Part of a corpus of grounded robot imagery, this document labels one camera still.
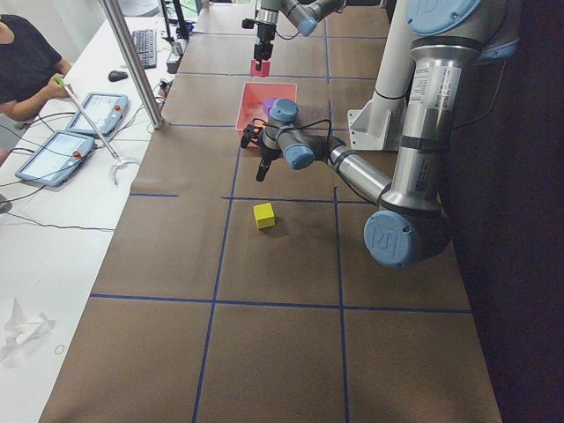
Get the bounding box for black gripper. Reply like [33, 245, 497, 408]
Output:
[256, 131, 282, 182]
[254, 21, 276, 61]

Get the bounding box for red foam block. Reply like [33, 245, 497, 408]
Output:
[250, 59, 271, 78]

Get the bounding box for purple foam block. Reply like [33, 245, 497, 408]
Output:
[263, 97, 277, 116]

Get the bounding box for yellow foam block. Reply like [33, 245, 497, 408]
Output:
[253, 203, 276, 230]

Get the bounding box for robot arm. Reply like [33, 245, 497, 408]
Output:
[241, 0, 346, 75]
[241, 1, 522, 268]

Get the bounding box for pink plastic bin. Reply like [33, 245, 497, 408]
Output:
[235, 82, 298, 135]

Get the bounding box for black keyboard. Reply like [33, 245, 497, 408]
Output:
[131, 29, 158, 69]

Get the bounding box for grabber stick tool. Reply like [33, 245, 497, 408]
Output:
[55, 75, 141, 186]

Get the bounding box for black computer mouse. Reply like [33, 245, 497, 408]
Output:
[108, 70, 129, 83]

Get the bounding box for upper teach pendant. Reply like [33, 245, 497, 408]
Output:
[65, 93, 129, 138]

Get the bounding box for teach pendant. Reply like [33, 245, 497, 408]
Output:
[65, 93, 129, 138]
[14, 130, 94, 188]

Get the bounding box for lower teach pendant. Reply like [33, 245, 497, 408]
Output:
[14, 130, 94, 188]

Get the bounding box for person in black shirt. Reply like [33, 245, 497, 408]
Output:
[1, 14, 71, 122]

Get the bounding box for crumpled white paper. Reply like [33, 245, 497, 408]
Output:
[1, 298, 56, 360]

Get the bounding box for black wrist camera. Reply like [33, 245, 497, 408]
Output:
[240, 123, 263, 149]
[241, 18, 256, 29]

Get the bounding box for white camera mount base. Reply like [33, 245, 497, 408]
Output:
[346, 93, 407, 152]

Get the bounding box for white camera pole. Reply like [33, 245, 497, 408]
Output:
[375, 0, 415, 100]

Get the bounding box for aluminium frame post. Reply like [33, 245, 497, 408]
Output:
[100, 0, 164, 130]

